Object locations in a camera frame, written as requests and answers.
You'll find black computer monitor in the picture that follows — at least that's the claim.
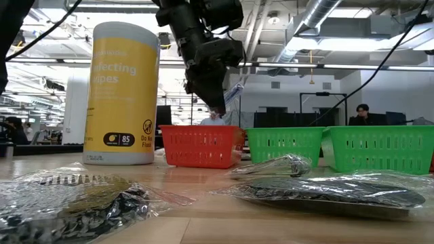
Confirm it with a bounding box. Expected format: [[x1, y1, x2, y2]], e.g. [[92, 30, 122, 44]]
[[386, 111, 408, 126], [155, 104, 173, 136]]

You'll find long ceiling light strip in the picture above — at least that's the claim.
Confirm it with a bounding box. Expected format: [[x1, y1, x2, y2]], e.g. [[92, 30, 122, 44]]
[[237, 62, 434, 71]]

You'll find green plastic basket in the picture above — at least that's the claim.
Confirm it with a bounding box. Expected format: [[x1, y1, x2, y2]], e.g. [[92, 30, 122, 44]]
[[320, 125, 434, 176], [244, 127, 326, 169]]

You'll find person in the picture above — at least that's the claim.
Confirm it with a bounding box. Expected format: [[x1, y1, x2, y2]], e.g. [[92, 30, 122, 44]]
[[199, 110, 226, 126], [349, 103, 378, 126], [0, 116, 30, 146]]

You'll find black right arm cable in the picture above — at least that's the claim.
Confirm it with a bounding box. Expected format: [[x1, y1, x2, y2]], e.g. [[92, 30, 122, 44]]
[[308, 0, 431, 127]]

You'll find silver nail clipper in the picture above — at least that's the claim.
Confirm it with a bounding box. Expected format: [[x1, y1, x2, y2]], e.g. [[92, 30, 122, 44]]
[[223, 82, 245, 108], [226, 154, 312, 180]]

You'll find yellow disinfecting wipes canister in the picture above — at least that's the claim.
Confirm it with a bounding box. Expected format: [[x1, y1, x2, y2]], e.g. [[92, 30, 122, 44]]
[[82, 21, 161, 166]]

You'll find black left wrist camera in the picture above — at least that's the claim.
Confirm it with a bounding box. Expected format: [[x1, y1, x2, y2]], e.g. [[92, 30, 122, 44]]
[[195, 38, 245, 68]]

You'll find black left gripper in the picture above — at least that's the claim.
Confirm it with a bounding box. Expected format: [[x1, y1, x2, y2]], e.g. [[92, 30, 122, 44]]
[[169, 20, 228, 115]]

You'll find silver ceiling duct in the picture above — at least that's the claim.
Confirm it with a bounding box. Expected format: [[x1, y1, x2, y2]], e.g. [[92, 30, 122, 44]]
[[271, 0, 343, 77]]

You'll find black gantry stand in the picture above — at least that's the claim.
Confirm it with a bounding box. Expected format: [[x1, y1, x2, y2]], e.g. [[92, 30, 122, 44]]
[[299, 91, 348, 128]]

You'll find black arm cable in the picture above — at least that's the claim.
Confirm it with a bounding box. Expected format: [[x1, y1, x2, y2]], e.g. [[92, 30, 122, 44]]
[[308, 0, 431, 127], [5, 0, 83, 62]]

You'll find yellow hanging cord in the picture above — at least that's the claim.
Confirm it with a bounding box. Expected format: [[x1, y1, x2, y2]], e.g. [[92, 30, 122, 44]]
[[308, 50, 315, 85]]

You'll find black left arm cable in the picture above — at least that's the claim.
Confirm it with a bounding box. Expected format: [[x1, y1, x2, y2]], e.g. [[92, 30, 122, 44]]
[[5, 0, 83, 62]]

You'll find white round pillar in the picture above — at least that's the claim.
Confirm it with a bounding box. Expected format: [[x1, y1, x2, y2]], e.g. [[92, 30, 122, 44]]
[[62, 76, 90, 146]]

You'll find black desk partition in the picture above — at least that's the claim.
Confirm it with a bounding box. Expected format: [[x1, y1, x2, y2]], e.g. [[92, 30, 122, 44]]
[[254, 107, 349, 128]]

